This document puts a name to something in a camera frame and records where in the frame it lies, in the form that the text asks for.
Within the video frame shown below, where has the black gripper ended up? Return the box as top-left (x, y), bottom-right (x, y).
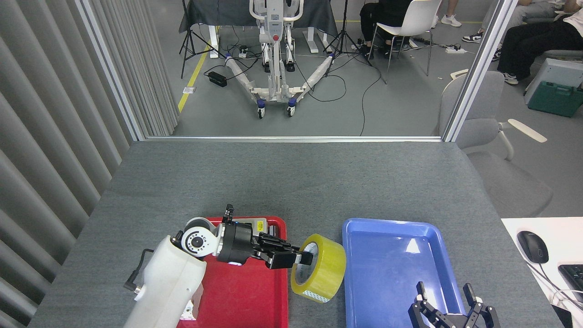
top-left (216, 222), bottom-right (314, 270)
top-left (408, 281), bottom-right (501, 328)

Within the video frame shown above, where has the yellow tape roll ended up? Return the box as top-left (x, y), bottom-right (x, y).
top-left (291, 233), bottom-right (347, 304)

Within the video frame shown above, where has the red plastic tray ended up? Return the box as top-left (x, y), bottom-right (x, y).
top-left (177, 216), bottom-right (289, 328)

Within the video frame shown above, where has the blue plastic tray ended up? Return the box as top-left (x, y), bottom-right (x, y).
top-left (342, 218), bottom-right (470, 328)

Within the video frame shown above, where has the black computer mouse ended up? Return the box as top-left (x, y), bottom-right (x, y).
top-left (517, 231), bottom-right (549, 265)

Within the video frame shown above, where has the white circuit breaker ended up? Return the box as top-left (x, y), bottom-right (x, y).
top-left (180, 283), bottom-right (205, 321)

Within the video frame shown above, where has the black keyboard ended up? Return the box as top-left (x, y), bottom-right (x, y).
top-left (558, 264), bottom-right (583, 303)

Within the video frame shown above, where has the white side table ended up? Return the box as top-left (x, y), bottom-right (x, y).
top-left (501, 217), bottom-right (583, 319)

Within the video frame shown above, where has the grey office chair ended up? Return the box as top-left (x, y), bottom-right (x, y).
top-left (437, 68), bottom-right (554, 218)

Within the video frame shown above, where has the white wheeled stand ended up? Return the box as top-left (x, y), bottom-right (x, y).
top-left (225, 0), bottom-right (337, 120)

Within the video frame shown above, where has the black tripod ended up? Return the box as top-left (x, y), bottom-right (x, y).
top-left (323, 0), bottom-right (373, 78)
top-left (179, 0), bottom-right (227, 79)

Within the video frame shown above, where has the green plastic case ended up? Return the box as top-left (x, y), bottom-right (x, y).
top-left (527, 81), bottom-right (583, 118)

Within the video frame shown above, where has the table with dark cloth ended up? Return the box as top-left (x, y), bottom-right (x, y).
top-left (179, 0), bottom-right (338, 58)

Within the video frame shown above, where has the seated person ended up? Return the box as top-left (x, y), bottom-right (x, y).
top-left (492, 0), bottom-right (583, 86)
top-left (462, 0), bottom-right (568, 44)
top-left (359, 0), bottom-right (413, 60)

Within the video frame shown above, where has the grey pleated curtain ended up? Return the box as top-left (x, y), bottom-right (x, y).
top-left (0, 0), bottom-right (179, 328)

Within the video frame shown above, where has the white plastic chair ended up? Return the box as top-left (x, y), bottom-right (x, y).
top-left (368, 0), bottom-right (442, 85)

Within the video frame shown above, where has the standing person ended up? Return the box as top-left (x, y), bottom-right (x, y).
top-left (430, 0), bottom-right (463, 28)

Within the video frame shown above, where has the grey push button switch box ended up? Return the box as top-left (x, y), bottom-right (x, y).
top-left (234, 218), bottom-right (268, 237)

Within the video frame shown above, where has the black mouse cable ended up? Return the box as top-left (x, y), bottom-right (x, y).
top-left (528, 262), bottom-right (583, 301)

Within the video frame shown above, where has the silver aluminium rail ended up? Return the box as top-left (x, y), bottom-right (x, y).
top-left (145, 135), bottom-right (443, 143)

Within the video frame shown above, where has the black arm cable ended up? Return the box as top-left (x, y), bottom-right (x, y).
top-left (124, 249), bottom-right (154, 292)

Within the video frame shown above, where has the black floor cable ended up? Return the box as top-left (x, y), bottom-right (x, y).
top-left (360, 68), bottom-right (383, 136)

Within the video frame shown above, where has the silver aluminium post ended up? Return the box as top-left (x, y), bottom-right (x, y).
top-left (441, 0), bottom-right (520, 143)

